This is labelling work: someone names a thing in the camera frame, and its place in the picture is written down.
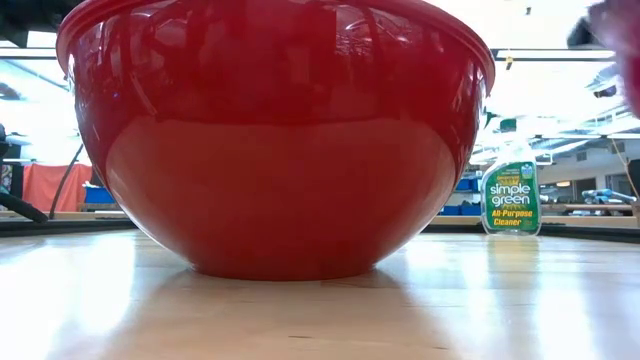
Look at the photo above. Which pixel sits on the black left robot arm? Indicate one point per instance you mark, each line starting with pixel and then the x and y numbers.
pixel 30 17

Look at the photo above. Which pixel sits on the wooden shelf board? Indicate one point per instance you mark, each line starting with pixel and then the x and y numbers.
pixel 585 207

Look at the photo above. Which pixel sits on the blue storage bins stack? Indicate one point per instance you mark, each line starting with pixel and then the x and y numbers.
pixel 465 200

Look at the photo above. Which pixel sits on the ceiling light bar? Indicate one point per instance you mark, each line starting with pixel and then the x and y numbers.
pixel 550 54

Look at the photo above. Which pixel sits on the blue grey tool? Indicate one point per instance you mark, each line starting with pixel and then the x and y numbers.
pixel 602 196

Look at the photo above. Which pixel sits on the simple green spray bottle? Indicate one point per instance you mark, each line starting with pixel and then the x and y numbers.
pixel 511 200

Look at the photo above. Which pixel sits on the large red bowl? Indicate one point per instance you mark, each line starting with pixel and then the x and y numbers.
pixel 275 190

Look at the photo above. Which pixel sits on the blue storage bin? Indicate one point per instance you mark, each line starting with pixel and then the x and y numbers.
pixel 97 195

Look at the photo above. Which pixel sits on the black table edge strip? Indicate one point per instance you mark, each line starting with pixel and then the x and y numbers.
pixel 65 226

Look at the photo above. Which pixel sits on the orange cloth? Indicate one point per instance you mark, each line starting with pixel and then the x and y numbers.
pixel 45 185

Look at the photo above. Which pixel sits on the black slanted bar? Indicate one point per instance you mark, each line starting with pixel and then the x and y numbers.
pixel 22 207

